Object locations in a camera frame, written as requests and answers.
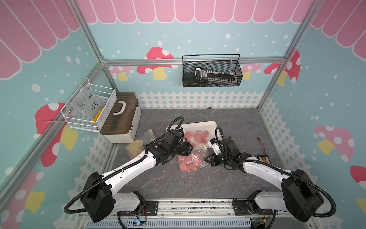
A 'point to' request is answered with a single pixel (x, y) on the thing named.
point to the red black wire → (258, 137)
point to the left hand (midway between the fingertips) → (188, 149)
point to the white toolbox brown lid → (121, 125)
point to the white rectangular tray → (212, 127)
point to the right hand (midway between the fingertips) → (204, 159)
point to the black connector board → (264, 158)
